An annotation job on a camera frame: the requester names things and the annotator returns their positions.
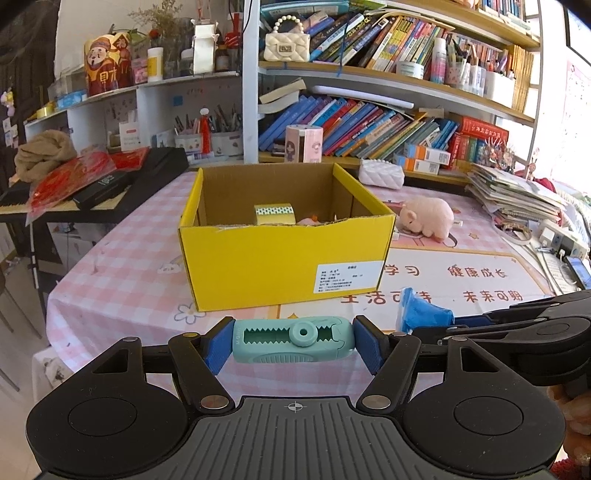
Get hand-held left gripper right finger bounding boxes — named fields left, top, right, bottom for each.
left=352, top=315, right=509, bottom=414

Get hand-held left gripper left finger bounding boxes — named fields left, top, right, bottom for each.
left=88, top=316, right=237, bottom=414

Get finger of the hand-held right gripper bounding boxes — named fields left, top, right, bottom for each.
left=451, top=290, right=591, bottom=326
left=411, top=324, right=513, bottom=348

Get light blue plastic item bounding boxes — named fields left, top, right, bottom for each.
left=397, top=287, right=455, bottom=332

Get mint green correction tape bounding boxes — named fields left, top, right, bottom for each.
left=232, top=316, right=356, bottom=364

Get yellow cardboard box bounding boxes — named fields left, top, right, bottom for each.
left=178, top=162, right=396, bottom=312

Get yellow-green tape roll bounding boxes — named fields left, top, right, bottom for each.
left=254, top=203, right=296, bottom=226

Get person's right hand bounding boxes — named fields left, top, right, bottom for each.
left=546, top=383, right=591, bottom=462

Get smartphone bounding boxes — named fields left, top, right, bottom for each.
left=563, top=256, right=591, bottom=285

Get white power strip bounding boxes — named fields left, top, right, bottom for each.
left=538, top=220, right=590, bottom=259

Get stack of papers and notebooks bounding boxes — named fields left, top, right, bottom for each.
left=466, top=164, right=570, bottom=223

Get pink pig plush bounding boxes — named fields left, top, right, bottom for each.
left=398, top=196, right=455, bottom=241

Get small colourful figurines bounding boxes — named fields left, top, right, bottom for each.
left=480, top=138, right=516, bottom=169

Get white quilted pouch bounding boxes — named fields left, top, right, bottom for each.
left=359, top=159, right=406, bottom=189

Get orange and white box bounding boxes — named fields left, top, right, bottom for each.
left=396, top=156, right=440, bottom=175
left=404, top=144, right=451, bottom=166

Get thick red book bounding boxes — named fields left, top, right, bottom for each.
left=448, top=116, right=509, bottom=164

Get black electronic keyboard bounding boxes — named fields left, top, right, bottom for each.
left=0, top=147, right=190, bottom=223

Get long black box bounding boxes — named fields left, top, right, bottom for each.
left=73, top=172, right=132, bottom=209

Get white pencil holder with pencils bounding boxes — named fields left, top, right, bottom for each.
left=173, top=104, right=244, bottom=158

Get black keyboard stand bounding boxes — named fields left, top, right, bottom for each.
left=28, top=222, right=52, bottom=302

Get small red paper decoration pack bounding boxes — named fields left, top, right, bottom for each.
left=110, top=148, right=151, bottom=171

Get pink cylinder pen holder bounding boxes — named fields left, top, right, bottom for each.
left=285, top=124, right=322, bottom=163

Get red tassel charm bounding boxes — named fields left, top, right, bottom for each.
left=198, top=107, right=213, bottom=155

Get row of leaning blue books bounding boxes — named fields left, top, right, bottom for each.
left=259, top=95, right=462, bottom=160

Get white pen holders with pens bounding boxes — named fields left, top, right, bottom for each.
left=445, top=39, right=516, bottom=108

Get row of yellow books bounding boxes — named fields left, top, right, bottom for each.
left=508, top=44, right=536, bottom=114

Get white card red stripe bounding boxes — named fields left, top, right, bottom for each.
left=119, top=111, right=141, bottom=151

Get large red paper decoration pack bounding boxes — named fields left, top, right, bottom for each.
left=25, top=151, right=116, bottom=217

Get thick book cream pages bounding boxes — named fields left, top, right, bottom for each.
left=257, top=78, right=308, bottom=114

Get white shelf unit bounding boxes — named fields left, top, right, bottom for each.
left=23, top=71, right=245, bottom=163

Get pastel striped bottle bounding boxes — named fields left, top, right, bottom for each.
left=431, top=38, right=448, bottom=84

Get brown crumpled cloth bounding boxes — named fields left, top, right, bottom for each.
left=14, top=130, right=77, bottom=183

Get white and wooden bookshelf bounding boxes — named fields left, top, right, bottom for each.
left=242, top=0, right=543, bottom=186

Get white bottle yellow label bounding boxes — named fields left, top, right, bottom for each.
left=147, top=47, right=164, bottom=83

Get blue tissue pack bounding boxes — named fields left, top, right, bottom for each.
left=55, top=90, right=88, bottom=110

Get white paper carton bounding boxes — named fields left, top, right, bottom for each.
left=192, top=19, right=220, bottom=75

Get row of colourful upright books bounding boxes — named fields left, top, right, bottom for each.
left=309, top=11, right=446, bottom=75

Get red figure print box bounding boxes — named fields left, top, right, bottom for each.
left=84, top=34, right=134, bottom=97

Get cream quilted handbag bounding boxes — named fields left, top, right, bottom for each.
left=264, top=15, right=310, bottom=63

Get dried flower bunch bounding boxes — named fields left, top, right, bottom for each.
left=128, top=0, right=195, bottom=43

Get white ring band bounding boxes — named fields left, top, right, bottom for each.
left=501, top=226, right=532, bottom=246

